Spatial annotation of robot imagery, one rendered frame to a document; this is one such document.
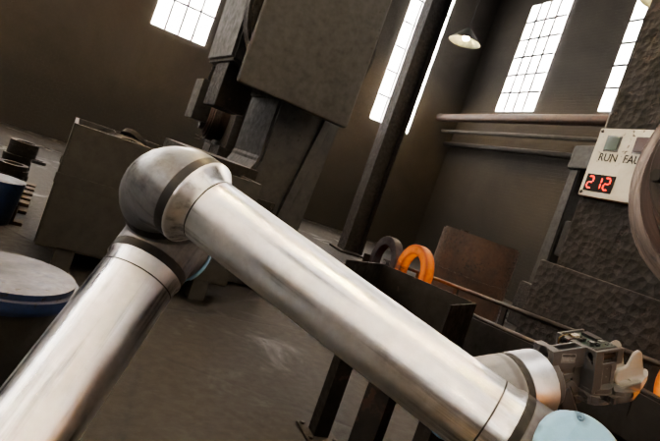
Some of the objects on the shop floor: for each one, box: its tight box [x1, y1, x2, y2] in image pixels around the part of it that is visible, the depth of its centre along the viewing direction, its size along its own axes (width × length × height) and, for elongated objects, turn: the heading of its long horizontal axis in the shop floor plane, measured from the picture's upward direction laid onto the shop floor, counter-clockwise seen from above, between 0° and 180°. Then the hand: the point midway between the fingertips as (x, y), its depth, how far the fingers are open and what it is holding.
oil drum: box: [431, 226, 521, 322], centre depth 392 cm, size 59×59×89 cm
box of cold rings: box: [33, 117, 262, 302], centre depth 312 cm, size 103×83×79 cm
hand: (637, 375), depth 79 cm, fingers closed
